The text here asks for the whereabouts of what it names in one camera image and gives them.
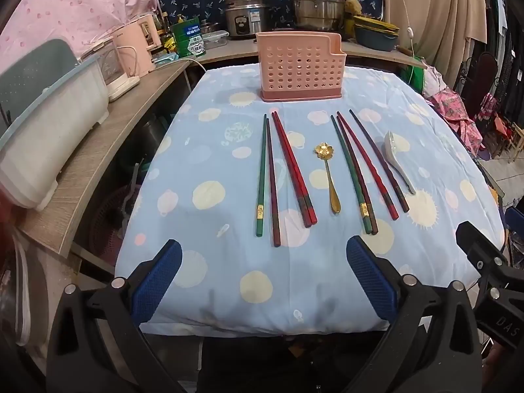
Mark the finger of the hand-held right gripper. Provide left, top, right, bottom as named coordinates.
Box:
left=456, top=220, right=524, bottom=300

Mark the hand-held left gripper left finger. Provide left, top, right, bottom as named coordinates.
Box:
left=46, top=238, right=183, bottom=393

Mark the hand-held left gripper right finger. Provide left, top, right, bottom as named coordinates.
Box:
left=346, top=235, right=484, bottom=393

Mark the maroon chopstick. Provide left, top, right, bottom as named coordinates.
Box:
left=336, top=116, right=379, bottom=235
left=266, top=117, right=281, bottom=248

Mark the green chopstick with gold band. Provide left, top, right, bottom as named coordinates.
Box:
left=330, top=115, right=371, bottom=235
left=255, top=114, right=268, bottom=237

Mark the dark purple chopstick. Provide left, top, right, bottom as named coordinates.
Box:
left=349, top=109, right=410, bottom=214

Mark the pink perforated utensil basket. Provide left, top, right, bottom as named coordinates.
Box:
left=256, top=31, right=347, bottom=103

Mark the gold flower spoon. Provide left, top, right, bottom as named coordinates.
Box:
left=314, top=142, right=341, bottom=215

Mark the white ceramic spoon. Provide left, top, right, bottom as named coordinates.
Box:
left=383, top=130, right=417, bottom=196

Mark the wooden side counter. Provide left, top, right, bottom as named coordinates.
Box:
left=18, top=59, right=191, bottom=258

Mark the pink floral cloth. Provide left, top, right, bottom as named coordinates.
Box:
left=423, top=69, right=484, bottom=159

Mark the dark wooden chair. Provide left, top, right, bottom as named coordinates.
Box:
left=462, top=51, right=498, bottom=124

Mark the white dish container blue lid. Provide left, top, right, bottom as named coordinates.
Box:
left=0, top=39, right=110, bottom=211

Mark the green bag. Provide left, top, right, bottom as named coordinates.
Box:
left=408, top=61, right=427, bottom=93

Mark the row of hanging clothes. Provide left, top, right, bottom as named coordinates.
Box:
left=479, top=0, right=524, bottom=132

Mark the white blender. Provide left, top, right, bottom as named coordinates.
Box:
left=82, top=37, right=140, bottom=102

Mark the grey counter top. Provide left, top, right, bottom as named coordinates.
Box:
left=196, top=40, right=427, bottom=71

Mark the beige curtain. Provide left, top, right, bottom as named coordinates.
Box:
left=381, top=0, right=489, bottom=87

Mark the blue bowl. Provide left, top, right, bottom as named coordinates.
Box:
left=354, top=27, right=400, bottom=52

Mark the pink electric kettle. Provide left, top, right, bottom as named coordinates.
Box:
left=111, top=14, right=162, bottom=76

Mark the green tin can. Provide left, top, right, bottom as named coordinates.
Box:
left=171, top=20, right=205, bottom=59

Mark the clear food container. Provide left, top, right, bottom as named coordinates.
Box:
left=202, top=30, right=230, bottom=50

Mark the steel steamer pot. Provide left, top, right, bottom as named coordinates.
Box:
left=289, top=0, right=345, bottom=32

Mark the steel rice cooker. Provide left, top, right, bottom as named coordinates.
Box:
left=224, top=0, right=271, bottom=41

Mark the pink printed curtain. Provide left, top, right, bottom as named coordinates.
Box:
left=0, top=0, right=168, bottom=75

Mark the white kettle cord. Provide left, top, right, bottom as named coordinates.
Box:
left=155, top=58, right=206, bottom=73

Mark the white cable with switch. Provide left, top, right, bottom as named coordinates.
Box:
left=394, top=0, right=417, bottom=83

